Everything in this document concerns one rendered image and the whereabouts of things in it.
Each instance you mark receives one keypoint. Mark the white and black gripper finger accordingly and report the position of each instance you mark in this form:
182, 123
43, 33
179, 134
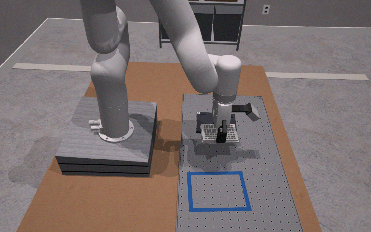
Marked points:
221, 136

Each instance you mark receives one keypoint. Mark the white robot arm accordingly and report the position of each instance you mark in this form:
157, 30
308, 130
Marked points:
107, 33

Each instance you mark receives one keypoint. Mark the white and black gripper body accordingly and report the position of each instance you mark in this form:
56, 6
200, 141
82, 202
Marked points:
221, 111

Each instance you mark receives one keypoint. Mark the blue taped rectangle outline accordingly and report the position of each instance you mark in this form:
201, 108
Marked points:
191, 209

